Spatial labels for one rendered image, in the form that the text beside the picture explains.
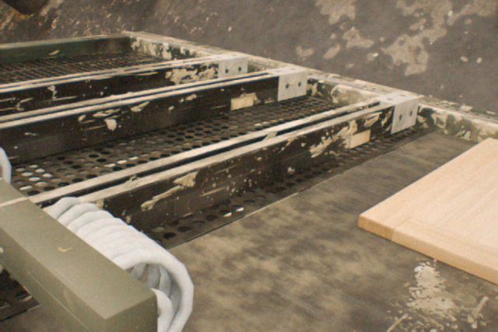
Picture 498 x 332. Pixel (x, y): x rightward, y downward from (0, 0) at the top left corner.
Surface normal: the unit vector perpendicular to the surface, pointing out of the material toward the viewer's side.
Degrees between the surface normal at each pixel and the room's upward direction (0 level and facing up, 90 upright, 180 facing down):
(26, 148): 90
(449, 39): 0
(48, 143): 90
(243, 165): 90
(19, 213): 51
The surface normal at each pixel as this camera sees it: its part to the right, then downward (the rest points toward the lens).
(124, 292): 0.07, -0.94
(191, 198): 0.74, 0.27
